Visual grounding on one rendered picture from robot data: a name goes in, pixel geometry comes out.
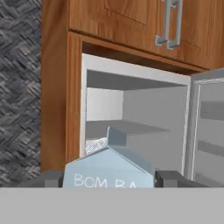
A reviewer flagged grey cupboard handle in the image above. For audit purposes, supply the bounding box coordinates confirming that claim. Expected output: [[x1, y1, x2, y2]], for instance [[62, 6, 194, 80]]
[[154, 0, 175, 47], [166, 0, 184, 51]]

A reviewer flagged wooden cupboard door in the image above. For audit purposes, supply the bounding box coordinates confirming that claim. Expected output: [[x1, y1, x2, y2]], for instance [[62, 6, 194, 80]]
[[163, 0, 224, 71], [68, 0, 173, 56]]

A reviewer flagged pale blue milk carton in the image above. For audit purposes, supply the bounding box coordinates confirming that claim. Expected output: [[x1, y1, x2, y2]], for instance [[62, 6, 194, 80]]
[[62, 126, 156, 189]]

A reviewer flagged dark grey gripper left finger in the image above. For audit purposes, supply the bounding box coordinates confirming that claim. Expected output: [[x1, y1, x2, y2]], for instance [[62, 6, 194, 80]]
[[17, 171, 66, 188]]

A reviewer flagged white fridge door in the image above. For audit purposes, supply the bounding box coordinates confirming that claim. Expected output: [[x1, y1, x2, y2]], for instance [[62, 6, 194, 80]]
[[183, 68, 224, 188]]

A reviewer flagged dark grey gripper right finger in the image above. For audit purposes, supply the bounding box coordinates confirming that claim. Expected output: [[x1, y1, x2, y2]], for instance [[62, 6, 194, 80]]
[[154, 170, 210, 188]]

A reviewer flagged wooden fridge cabinet frame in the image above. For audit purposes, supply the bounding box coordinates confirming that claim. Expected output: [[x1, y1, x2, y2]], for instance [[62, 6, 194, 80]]
[[40, 0, 224, 173]]

